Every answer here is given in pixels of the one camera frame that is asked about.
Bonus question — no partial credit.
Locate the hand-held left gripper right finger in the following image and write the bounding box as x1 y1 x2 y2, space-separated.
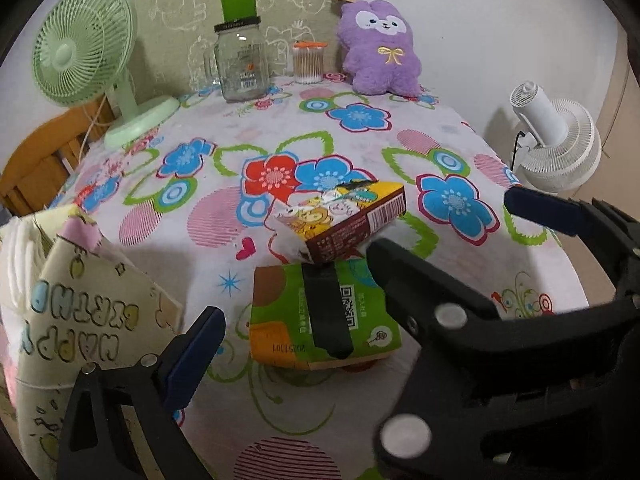
452 395 601 480

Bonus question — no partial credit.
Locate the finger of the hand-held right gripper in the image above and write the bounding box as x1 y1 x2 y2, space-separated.
504 187 640 306
367 237 640 480

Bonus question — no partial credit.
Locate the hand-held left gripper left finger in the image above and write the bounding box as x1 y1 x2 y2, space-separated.
56 305 227 480

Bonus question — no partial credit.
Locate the green orange snack box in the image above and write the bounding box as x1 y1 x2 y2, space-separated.
248 255 404 372

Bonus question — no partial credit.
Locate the cartoon print snack box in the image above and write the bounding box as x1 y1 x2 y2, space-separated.
270 179 407 265

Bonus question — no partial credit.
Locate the happy birthday paper bag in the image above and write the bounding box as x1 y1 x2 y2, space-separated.
0 204 183 476

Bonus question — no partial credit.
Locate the white cotton pad pack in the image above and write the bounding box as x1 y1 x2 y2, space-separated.
0 215 49 311

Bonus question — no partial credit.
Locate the white standing fan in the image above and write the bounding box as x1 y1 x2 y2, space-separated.
509 80 602 195

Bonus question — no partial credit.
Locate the purple plush bunny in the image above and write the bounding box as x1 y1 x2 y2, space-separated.
331 0 425 99

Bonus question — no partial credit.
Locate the wooden chair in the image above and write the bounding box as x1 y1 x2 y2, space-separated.
0 107 113 218

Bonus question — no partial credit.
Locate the cotton swab container orange lid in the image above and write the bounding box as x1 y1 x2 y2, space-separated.
292 40 327 85

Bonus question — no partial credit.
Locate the glass jar mug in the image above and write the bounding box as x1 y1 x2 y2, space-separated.
202 16 271 103

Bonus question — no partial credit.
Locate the green desk fan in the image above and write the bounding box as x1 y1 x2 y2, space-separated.
32 0 181 150

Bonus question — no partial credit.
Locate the green cartoon print board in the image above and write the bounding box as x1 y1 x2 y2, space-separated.
131 0 346 104

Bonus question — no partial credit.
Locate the green box behind jar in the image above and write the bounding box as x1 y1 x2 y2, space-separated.
221 0 257 25

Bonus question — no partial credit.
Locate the black fan cable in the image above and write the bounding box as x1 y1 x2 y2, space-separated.
510 131 531 172

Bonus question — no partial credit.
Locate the white fan cable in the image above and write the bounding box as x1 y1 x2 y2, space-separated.
80 94 112 153

